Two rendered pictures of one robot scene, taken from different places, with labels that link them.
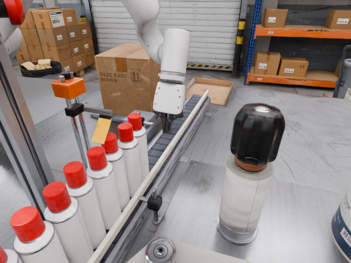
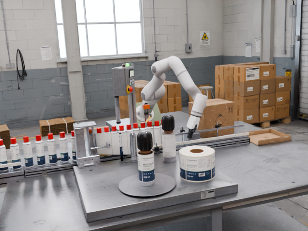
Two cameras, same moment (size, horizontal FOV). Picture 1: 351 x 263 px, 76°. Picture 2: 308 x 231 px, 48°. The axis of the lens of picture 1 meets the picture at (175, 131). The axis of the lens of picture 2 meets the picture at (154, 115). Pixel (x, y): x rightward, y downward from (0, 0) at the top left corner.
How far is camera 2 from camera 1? 2.07 m
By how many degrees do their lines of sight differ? 52
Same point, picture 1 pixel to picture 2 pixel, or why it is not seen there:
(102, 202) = not seen: hidden behind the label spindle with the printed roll
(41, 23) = (237, 76)
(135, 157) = (156, 132)
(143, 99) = (201, 127)
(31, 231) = (120, 128)
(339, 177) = (239, 174)
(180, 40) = (198, 98)
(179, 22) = not seen: outside the picture
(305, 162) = (238, 168)
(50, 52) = (238, 101)
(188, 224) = (159, 156)
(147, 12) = (185, 87)
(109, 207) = not seen: hidden behind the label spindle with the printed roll
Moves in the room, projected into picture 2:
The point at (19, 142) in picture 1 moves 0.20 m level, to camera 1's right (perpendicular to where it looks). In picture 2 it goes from (131, 117) to (147, 121)
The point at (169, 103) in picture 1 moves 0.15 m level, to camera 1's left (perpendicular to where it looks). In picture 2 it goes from (190, 123) to (176, 120)
